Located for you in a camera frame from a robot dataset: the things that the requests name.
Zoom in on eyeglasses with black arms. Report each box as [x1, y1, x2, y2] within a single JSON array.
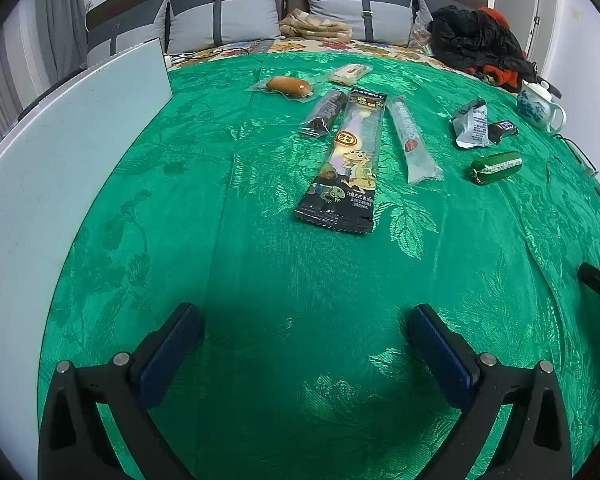
[[547, 132, 600, 186]]

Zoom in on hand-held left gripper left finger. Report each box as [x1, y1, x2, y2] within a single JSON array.
[[37, 302, 206, 480]]

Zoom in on silver triangular snack packet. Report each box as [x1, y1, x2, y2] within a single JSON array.
[[450, 97, 491, 149]]

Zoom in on clear plastic bag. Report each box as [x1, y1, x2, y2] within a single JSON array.
[[409, 24, 435, 55]]

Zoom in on black chair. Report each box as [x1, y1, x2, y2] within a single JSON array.
[[527, 60, 563, 100]]

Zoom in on bread bun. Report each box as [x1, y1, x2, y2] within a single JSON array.
[[245, 75, 315, 103]]

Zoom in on small yellow cake packet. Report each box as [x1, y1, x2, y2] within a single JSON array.
[[327, 63, 370, 86]]

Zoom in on white door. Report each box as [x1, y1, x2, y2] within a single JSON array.
[[495, 0, 561, 61]]

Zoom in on long black cartoon snack packet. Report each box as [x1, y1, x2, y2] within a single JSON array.
[[295, 86, 387, 235]]

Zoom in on beige patterned folded cloth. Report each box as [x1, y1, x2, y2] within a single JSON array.
[[279, 8, 353, 44]]

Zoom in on white and blue teapot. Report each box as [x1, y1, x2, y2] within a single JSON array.
[[517, 79, 567, 133]]

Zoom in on green floral tablecloth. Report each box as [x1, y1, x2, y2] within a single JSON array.
[[37, 52, 600, 480]]

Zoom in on grey curtain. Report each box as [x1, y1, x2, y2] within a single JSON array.
[[0, 0, 88, 126]]

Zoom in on black chocolate bar packet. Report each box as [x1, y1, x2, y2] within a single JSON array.
[[487, 120, 520, 142]]

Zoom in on grey pillow with strap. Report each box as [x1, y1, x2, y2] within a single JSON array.
[[167, 0, 281, 56], [300, 0, 416, 43], [86, 0, 171, 68]]

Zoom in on black jacket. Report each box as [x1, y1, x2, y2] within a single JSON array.
[[427, 5, 537, 81]]

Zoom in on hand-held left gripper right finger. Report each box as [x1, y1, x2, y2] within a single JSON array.
[[407, 302, 573, 480]]

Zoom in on long clear snack packet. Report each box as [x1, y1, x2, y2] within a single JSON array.
[[386, 96, 443, 185]]

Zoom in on green snack packet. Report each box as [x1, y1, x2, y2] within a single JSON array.
[[469, 151, 523, 186]]

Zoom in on white board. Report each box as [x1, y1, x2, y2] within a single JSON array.
[[0, 37, 173, 441]]

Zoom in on floral bedsheet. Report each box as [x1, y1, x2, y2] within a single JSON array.
[[167, 37, 481, 78]]

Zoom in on dark chocolate roll packet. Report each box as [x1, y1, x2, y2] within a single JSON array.
[[298, 89, 347, 139]]

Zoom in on red garment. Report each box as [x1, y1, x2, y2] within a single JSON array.
[[472, 6, 527, 86]]

